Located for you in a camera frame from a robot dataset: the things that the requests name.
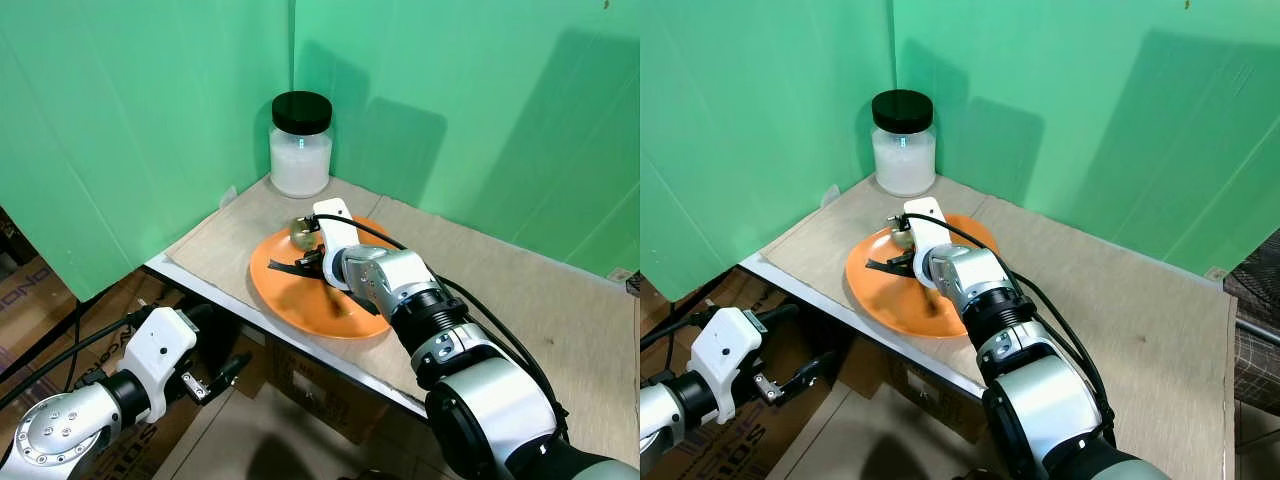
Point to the small brass-coloured cup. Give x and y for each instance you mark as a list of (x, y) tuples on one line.
[(903, 238), (300, 234)]

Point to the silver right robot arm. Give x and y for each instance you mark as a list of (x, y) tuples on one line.
[(1050, 410), (490, 410)]

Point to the orange plate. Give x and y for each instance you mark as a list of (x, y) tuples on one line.
[(885, 297), (290, 297)]

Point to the plain brown cardboard box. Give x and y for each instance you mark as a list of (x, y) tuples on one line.
[(900, 375), (330, 390)]

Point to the glass jar with black lid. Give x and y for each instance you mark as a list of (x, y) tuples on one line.
[(300, 165), (905, 160)]

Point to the small white tape piece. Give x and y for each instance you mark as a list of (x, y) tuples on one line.
[(830, 195), (230, 196)]

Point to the printed brown cardboard box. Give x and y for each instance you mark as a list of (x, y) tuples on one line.
[(30, 310), (660, 305)]

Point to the green backdrop panel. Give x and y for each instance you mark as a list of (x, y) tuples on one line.
[(1080, 100), (480, 100), (130, 130), (760, 120)]

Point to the grey robot torso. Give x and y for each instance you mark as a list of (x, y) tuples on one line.
[(590, 468), (1125, 468)]

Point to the plaid fabric seat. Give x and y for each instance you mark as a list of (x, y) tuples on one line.
[(1258, 350)]

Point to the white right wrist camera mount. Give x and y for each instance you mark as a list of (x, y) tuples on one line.
[(925, 222), (335, 225)]

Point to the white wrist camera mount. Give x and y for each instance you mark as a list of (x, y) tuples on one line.
[(730, 345), (335, 225), (925, 222), (160, 345)]

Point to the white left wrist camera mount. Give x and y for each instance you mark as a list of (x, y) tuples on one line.
[(730, 345), (160, 345)]

